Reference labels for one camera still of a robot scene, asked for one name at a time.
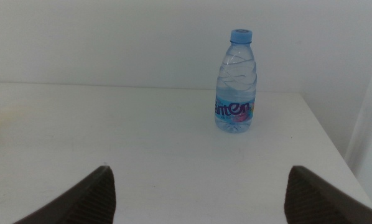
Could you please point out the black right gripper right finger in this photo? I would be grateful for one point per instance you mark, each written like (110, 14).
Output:
(313, 202)

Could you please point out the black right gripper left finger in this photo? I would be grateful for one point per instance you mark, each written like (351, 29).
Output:
(92, 199)

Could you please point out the clear water bottle blue cap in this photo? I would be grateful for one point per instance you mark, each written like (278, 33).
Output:
(235, 90)

